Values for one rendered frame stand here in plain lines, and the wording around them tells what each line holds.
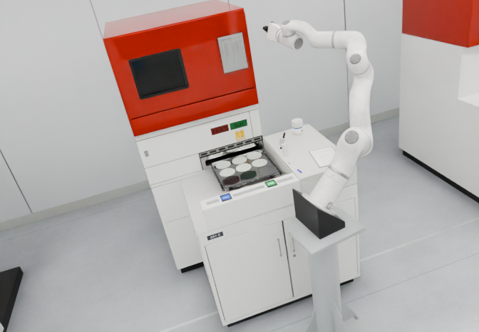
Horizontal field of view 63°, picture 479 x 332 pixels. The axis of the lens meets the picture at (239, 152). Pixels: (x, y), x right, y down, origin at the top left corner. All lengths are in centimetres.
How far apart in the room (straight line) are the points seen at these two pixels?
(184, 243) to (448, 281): 180
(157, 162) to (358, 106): 131
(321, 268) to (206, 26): 148
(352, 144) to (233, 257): 94
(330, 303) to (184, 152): 127
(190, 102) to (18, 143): 221
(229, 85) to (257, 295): 130
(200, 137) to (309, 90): 212
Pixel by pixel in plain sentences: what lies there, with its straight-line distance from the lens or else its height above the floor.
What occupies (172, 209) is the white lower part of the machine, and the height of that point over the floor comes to 61.
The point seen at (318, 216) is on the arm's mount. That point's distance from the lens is 192.
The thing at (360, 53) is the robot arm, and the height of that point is 158.
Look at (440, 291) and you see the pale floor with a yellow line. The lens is 295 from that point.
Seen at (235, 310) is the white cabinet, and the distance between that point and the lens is 261.
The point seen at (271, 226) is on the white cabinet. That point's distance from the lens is 228.
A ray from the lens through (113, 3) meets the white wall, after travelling 384.
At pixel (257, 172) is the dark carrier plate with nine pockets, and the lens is 242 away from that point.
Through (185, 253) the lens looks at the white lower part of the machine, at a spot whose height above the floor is 20.
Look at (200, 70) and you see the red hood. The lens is 240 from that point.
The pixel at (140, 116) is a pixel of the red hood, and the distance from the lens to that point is 245.
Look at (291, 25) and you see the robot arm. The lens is 225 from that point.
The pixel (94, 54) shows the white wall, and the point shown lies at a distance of 390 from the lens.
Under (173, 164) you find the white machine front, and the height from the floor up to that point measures 95.
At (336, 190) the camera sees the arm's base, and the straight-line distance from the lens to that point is 197.
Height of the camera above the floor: 214
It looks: 27 degrees down
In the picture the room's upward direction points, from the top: 11 degrees counter-clockwise
